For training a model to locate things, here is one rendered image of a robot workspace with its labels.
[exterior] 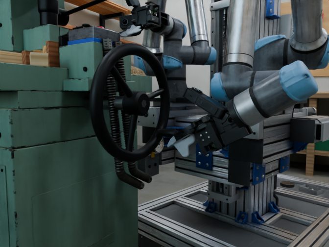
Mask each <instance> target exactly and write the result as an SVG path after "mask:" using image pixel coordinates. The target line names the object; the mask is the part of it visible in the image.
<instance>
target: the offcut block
mask: <svg viewBox="0 0 329 247"><path fill-rule="evenodd" d="M29 58H30V65H36V66H46V67H48V53H41V52H30V55H29Z"/></svg>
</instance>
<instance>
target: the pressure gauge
mask: <svg viewBox="0 0 329 247"><path fill-rule="evenodd" d="M163 148H164V138H162V139H161V141H160V145H158V146H157V147H156V148H155V150H154V151H153V152H152V153H151V157H152V158H153V157H155V152H156V153H160V152H161V151H162V150H163Z"/></svg>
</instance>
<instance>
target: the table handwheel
mask: <svg viewBox="0 0 329 247"><path fill-rule="evenodd" d="M128 55H136V56H138V57H140V58H142V59H143V60H145V61H146V62H147V63H148V64H149V66H150V67H151V69H152V70H153V72H154V74H155V76H156V79H157V82H158V86H159V89H158V90H156V91H154V92H152V93H150V94H146V93H145V92H143V91H132V90H131V89H130V88H129V86H128V85H127V83H126V82H125V81H124V79H123V78H122V76H121V75H120V73H119V72H118V70H117V68H116V67H115V64H116V63H117V62H118V61H119V60H120V59H121V58H123V57H125V56H128ZM109 73H111V74H112V76H113V77H114V78H115V80H116V81H117V82H118V84H119V85H120V87H121V88H122V90H123V91H124V93H125V95H124V96H116V99H115V100H114V106H115V108H116V109H117V110H124V112H125V113H126V114H127V115H131V116H130V124H129V133H128V139H127V145H126V149H123V148H121V147H120V146H119V145H118V144H117V143H116V142H115V141H114V140H113V138H112V137H111V135H110V133H109V131H108V128H107V126H106V123H105V118H104V112H103V110H104V109H106V110H109V107H108V106H109V105H108V100H107V99H108V97H107V96H103V94H104V88H105V84H106V81H107V78H108V75H109ZM159 95H160V99H161V106H160V115H159V119H158V123H157V126H156V129H155V131H154V133H153V135H152V137H151V138H150V140H149V141H148V142H147V143H146V144H145V145H144V146H143V147H141V148H140V149H137V150H133V144H134V137H135V130H136V125H137V119H138V116H144V115H145V114H146V113H147V111H148V110H149V107H150V100H151V99H153V98H155V97H157V96H159ZM83 105H84V107H85V108H87V109H90V116H91V121H92V125H93V129H94V132H95V134H96V136H97V138H98V140H99V142H100V143H101V145H102V146H103V148H104V149H105V150H106V151H107V152H108V153H109V154H110V155H111V156H113V157H114V158H116V159H118V160H121V161H124V162H135V161H139V160H142V159H144V158H145V157H147V156H148V155H149V154H151V153H152V152H153V151H154V150H155V148H156V147H157V146H158V144H159V143H160V141H161V139H162V138H163V136H160V135H158V134H157V131H158V129H166V127H167V123H168V118H169V112H170V93H169V86H168V81H167V78H166V75H165V72H164V69H163V67H162V65H161V63H160V62H159V60H158V59H157V57H156V56H155V55H154V54H153V53H152V52H151V51H150V50H149V49H147V48H146V47H144V46H142V45H139V44H135V43H126V44H121V45H119V46H116V47H115V48H113V49H112V50H110V51H109V52H108V53H107V54H106V55H105V56H104V57H103V59H102V60H101V61H100V63H99V65H98V67H97V69H96V71H95V74H94V76H93V80H92V84H91V89H90V96H86V97H85V98H84V100H83Z"/></svg>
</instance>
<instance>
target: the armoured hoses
mask: <svg viewBox="0 0 329 247"><path fill-rule="evenodd" d="M101 43H102V45H103V51H104V52H103V53H104V54H103V56H105V55H106V54H107V53H108V52H109V51H110V50H111V49H112V45H113V46H114V48H115V47H116V46H119V45H121V44H122V41H113V42H112V41H111V39H110V38H103V39H101ZM123 60H124V59H123V58H121V59H120V60H119V61H118V62H117V63H116V68H117V70H118V72H119V73H120V75H121V76H122V78H123V79H124V81H125V82H126V78H125V77H126V76H125V68H124V67H125V66H124V63H123V62H124V61H123ZM106 85H107V86H106V87H107V95H108V96H107V97H108V99H107V100H108V105H109V106H108V107H109V113H110V114H109V115H110V116H109V117H110V125H111V132H112V134H111V135H112V138H113V140H114V141H115V142H116V143H117V144H118V145H119V146H120V147H121V146H122V145H121V143H122V142H121V135H120V125H119V115H118V114H119V113H118V110H117V109H116V108H115V106H114V100H115V99H116V96H117V95H116V94H117V93H116V87H115V78H114V77H113V76H112V74H111V73H109V75H108V78H107V81H106ZM118 90H119V96H124V95H125V93H124V91H123V90H122V88H121V87H120V85H119V84H118ZM121 114H122V115H121V116H122V121H123V122H122V123H123V128H124V129H123V131H124V132H123V133H124V139H125V147H126V145H127V139H128V133H129V124H130V115H127V114H126V113H125V112H124V110H121ZM114 162H115V169H116V174H117V177H118V178H119V179H120V180H121V181H123V182H125V183H127V184H129V185H131V186H133V187H136V188H137V189H140V190H141V189H143V188H144V183H143V182H142V181H144V182H146V183H150V182H152V177H151V176H150V175H148V174H146V173H144V172H143V171H141V170H139V169H138V168H137V166H136V162H127V163H128V164H127V165H128V170H129V172H130V174H131V175H132V176H131V175H129V174H127V173H126V172H125V170H124V164H123V163H124V162H123V161H121V160H118V159H116V158H114ZM134 177H136V178H138V179H140V180H142V181H140V180H138V179H136V178H134Z"/></svg>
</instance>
